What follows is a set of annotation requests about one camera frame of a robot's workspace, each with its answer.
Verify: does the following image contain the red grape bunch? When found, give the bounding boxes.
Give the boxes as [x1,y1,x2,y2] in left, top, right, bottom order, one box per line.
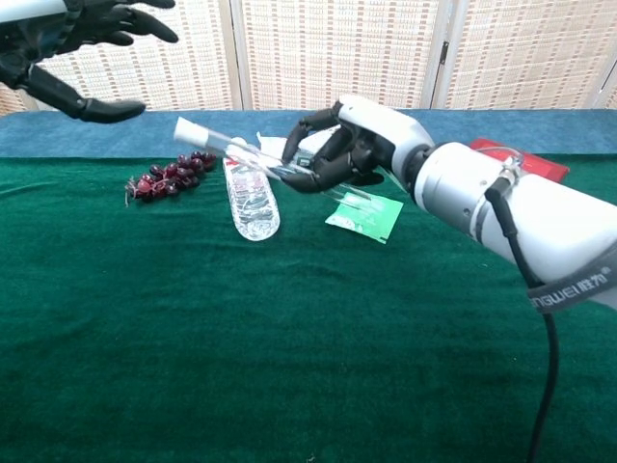
[123,150,218,207]

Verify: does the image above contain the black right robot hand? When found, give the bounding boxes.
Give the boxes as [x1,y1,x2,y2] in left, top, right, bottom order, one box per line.
[280,95,435,195]

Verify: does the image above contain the green velvet cloth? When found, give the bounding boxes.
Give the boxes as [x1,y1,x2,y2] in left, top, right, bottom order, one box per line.
[0,152,617,463]

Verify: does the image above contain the blue cloth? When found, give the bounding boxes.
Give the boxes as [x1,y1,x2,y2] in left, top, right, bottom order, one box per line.
[0,108,617,159]

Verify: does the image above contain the white stopper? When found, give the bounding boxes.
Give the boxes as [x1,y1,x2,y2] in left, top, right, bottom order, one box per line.
[174,117,213,146]

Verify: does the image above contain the grey velcro strap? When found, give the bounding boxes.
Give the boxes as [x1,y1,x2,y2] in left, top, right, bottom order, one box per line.
[524,267,617,313]

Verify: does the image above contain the black cable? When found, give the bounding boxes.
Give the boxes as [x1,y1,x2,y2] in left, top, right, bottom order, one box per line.
[484,177,560,463]

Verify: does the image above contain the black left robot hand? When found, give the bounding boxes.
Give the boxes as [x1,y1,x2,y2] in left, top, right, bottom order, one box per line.
[0,0,180,124]

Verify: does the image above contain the red certificate folder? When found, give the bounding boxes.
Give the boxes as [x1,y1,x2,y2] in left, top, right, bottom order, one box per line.
[469,138,571,184]

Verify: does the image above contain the green sachet packet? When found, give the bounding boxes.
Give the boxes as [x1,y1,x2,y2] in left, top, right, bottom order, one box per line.
[324,190,405,245]

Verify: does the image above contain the woven folding screen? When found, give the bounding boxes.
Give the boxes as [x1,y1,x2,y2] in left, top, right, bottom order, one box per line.
[0,0,617,117]

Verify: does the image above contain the clear plastic water bottle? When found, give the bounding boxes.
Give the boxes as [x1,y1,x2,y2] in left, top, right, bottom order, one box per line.
[222,136,282,242]

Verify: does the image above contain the clear glass test tube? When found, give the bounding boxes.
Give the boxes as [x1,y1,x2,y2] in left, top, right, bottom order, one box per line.
[204,125,375,204]

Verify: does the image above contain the crumpled white plastic bag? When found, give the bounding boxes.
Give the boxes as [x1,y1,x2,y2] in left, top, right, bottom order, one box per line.
[255,130,338,168]

